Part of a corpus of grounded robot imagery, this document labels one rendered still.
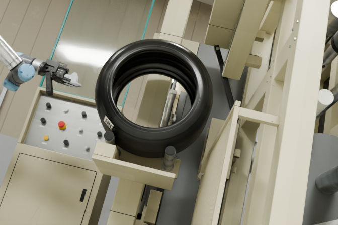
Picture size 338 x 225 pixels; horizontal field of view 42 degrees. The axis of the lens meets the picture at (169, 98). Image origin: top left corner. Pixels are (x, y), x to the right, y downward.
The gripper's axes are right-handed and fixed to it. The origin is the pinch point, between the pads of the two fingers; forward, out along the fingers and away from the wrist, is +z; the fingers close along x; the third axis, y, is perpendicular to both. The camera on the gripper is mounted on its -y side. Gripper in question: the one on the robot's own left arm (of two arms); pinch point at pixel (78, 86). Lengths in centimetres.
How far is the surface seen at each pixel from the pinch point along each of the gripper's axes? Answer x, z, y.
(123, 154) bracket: 23.9, 30.1, -18.8
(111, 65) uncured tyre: -11.0, 13.3, 11.6
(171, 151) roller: -11, 54, -17
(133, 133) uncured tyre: -10.9, 35.2, -15.2
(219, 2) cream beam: -20, 50, 57
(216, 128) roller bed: 19, 70, 11
